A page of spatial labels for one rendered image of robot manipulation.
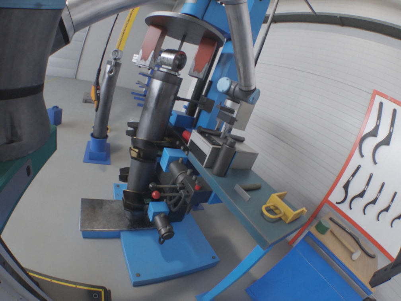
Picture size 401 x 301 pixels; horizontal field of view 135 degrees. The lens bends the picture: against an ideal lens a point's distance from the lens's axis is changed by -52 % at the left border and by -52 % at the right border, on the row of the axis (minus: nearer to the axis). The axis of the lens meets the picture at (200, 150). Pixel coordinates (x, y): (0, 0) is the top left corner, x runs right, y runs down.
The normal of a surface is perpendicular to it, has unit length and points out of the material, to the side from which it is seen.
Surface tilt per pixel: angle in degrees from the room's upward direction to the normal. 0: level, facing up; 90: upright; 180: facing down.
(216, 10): 90
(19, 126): 70
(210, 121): 90
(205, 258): 0
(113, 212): 0
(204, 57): 90
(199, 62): 90
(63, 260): 0
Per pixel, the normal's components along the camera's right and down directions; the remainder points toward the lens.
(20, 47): 0.90, 0.41
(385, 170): -0.83, -0.10
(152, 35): -0.08, 0.34
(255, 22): 0.45, 0.47
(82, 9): 0.73, 0.55
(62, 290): 0.33, -0.88
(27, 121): 1.00, 0.01
